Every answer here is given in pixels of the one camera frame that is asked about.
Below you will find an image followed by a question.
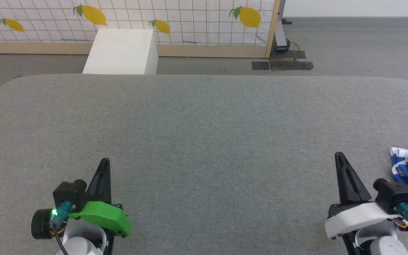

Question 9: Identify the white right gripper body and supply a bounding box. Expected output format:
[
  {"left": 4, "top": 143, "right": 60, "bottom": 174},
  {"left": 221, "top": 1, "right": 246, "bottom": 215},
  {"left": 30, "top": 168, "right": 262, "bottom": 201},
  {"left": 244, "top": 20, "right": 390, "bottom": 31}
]
[{"left": 324, "top": 201, "right": 408, "bottom": 255}]

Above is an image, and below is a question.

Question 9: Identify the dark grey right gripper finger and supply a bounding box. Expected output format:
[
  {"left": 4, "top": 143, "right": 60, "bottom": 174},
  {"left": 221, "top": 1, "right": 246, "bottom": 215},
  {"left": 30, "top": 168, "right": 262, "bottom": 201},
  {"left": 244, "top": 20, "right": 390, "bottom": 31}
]
[{"left": 334, "top": 152, "right": 372, "bottom": 205}]

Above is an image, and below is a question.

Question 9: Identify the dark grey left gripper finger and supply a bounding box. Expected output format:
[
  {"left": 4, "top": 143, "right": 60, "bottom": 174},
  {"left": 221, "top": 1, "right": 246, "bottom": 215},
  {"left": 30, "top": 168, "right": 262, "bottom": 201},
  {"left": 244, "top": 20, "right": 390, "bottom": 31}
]
[{"left": 85, "top": 158, "right": 113, "bottom": 205}]

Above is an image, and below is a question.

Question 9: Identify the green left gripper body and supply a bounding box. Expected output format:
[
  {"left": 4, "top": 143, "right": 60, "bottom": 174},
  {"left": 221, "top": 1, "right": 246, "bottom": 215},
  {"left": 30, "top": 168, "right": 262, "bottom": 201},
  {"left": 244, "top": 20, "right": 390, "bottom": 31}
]
[{"left": 30, "top": 201, "right": 132, "bottom": 255}]

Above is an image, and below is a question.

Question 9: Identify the white box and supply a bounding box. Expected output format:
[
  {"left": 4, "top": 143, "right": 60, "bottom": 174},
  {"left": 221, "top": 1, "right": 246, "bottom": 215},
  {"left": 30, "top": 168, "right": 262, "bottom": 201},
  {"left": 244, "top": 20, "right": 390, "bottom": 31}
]
[{"left": 82, "top": 29, "right": 159, "bottom": 75}]

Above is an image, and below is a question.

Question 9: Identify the grey metal panel foot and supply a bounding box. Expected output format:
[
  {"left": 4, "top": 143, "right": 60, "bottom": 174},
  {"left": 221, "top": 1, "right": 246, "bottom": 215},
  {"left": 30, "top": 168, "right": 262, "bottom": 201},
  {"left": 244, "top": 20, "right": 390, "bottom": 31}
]
[{"left": 274, "top": 0, "right": 292, "bottom": 52}]

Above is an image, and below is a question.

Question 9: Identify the lemon print partition panel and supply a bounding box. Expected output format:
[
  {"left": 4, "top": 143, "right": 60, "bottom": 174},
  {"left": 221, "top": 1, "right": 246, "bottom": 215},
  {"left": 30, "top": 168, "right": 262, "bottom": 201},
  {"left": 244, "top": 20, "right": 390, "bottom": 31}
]
[{"left": 0, "top": 0, "right": 282, "bottom": 59}]

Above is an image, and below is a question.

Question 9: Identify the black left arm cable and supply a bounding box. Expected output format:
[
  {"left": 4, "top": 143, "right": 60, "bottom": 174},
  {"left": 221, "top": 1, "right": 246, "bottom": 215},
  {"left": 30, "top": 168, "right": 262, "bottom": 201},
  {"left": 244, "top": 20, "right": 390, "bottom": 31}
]
[{"left": 50, "top": 201, "right": 76, "bottom": 255}]

